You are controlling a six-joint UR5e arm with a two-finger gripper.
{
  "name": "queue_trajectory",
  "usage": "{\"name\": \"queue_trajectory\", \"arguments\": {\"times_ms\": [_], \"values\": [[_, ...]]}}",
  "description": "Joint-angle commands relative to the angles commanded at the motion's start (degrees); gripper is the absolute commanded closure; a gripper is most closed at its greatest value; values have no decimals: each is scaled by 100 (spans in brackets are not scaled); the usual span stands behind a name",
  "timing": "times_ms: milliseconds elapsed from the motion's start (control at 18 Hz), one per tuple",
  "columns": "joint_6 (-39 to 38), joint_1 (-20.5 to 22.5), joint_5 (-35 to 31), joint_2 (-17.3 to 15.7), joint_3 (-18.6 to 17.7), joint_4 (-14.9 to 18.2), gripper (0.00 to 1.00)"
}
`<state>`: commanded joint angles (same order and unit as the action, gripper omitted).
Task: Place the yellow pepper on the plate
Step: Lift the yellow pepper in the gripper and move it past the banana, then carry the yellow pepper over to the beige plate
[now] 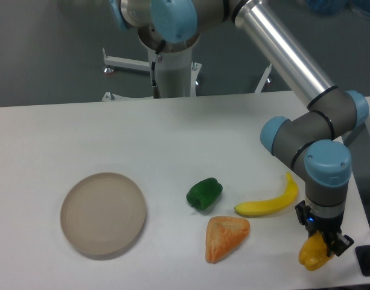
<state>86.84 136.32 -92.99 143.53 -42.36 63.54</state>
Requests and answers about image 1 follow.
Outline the green bell pepper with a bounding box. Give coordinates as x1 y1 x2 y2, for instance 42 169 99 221
186 178 223 211

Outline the yellow banana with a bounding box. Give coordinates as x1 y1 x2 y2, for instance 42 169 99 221
234 172 299 216

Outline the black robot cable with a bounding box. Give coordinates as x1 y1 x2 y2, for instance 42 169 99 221
150 39 167 99

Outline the beige round plate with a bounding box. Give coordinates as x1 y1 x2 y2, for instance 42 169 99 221
60 172 147 260

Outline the white side table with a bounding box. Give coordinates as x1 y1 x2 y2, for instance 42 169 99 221
342 97 370 230

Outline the orange triangular bread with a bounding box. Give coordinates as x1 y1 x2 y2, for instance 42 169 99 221
205 216 250 263

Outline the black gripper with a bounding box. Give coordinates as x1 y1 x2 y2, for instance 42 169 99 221
295 199 354 257

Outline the black device at table edge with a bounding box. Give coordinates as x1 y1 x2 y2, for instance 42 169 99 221
355 245 370 277

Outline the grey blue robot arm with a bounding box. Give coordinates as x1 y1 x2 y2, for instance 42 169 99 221
109 1 369 256

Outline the yellow bell pepper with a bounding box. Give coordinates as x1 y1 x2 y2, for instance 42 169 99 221
298 232 334 271

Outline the blue bag on floor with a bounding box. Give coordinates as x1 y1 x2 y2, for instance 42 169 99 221
298 0 370 19

